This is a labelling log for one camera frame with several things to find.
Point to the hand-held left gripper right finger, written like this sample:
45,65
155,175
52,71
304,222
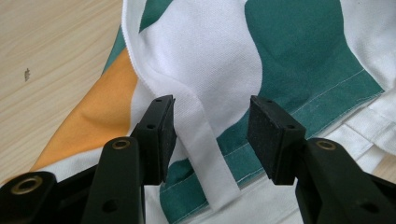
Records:
277,140

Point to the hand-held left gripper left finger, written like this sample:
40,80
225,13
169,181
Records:
154,140

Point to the white tote bag coloured spots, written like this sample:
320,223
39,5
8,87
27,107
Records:
202,46

